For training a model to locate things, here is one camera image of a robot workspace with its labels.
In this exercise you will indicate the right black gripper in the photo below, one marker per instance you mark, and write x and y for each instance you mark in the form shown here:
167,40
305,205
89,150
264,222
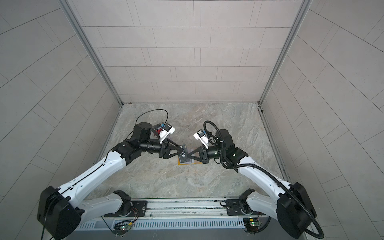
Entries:
204,160

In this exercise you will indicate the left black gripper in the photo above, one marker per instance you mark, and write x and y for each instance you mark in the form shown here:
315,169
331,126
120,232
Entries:
163,153

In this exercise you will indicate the yellow leather card holder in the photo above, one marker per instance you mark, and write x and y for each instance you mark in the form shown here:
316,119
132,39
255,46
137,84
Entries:
191,161

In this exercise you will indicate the black VIP card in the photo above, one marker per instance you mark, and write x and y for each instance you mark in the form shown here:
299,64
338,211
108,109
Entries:
183,157

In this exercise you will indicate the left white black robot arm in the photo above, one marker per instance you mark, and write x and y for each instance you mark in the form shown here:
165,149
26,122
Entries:
61,210

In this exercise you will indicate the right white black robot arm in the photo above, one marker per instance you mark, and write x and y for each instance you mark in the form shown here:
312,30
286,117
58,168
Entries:
287,203

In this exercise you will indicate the clear acrylic card box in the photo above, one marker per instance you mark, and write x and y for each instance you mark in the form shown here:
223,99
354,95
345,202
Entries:
157,130

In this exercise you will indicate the white vent grille strip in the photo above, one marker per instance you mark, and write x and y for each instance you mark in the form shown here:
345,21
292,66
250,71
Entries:
167,224

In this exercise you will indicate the right green circuit board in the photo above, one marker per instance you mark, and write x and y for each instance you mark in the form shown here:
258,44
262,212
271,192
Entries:
251,225

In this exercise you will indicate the green circuit board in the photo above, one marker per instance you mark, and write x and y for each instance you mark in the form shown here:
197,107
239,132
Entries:
251,225
123,227

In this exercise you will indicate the left green circuit board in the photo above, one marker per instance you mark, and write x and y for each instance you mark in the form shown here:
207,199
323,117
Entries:
123,227

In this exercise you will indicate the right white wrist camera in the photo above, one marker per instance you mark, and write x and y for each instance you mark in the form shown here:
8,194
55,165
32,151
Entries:
202,137

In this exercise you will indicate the aluminium mounting rail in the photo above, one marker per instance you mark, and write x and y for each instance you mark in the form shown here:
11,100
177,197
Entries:
177,208

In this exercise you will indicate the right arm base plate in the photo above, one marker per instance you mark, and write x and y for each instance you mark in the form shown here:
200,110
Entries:
233,208

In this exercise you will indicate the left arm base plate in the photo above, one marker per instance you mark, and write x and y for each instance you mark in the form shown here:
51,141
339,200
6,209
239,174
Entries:
134,209

